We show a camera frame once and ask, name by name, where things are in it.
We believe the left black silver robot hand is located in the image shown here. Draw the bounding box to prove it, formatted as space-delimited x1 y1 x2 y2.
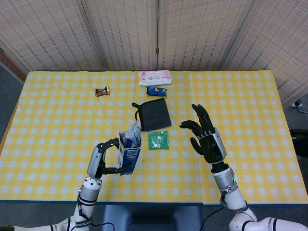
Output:
86 138 133 180

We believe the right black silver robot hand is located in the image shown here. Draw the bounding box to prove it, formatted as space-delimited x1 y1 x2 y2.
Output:
179 103 228 166

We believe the blue and white carton box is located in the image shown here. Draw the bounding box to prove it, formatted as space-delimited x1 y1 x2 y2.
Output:
117 129 142 176

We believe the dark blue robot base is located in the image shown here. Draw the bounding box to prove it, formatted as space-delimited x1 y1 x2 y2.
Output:
102 204 203 231

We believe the yellow white checked tablecloth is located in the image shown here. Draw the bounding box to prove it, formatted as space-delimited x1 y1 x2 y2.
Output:
0 70 308 205

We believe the green foil sachet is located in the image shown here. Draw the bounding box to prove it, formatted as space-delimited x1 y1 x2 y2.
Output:
148 130 170 151

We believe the black folded cloth with loop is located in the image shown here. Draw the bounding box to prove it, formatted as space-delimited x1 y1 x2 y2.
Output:
131 98 172 132

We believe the brown candy wrapper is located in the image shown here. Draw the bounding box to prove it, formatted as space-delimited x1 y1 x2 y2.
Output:
94 87 111 98

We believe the blue snack packet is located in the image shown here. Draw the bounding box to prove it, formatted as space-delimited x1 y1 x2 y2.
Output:
146 86 167 97

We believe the pink white wet wipes pack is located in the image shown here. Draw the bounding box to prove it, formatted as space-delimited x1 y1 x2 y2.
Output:
138 70 173 87

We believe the woven folding screen panel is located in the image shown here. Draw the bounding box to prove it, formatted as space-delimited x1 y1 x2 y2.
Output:
81 0 159 72
157 0 256 72
0 0 104 73
223 0 308 104

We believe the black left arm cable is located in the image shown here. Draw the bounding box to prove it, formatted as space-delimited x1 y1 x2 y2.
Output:
76 187 115 228

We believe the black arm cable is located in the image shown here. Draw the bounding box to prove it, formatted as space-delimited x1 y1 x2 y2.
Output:
76 187 115 228
201 190 238 228

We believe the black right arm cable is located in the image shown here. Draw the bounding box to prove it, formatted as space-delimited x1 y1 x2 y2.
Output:
201 190 238 228

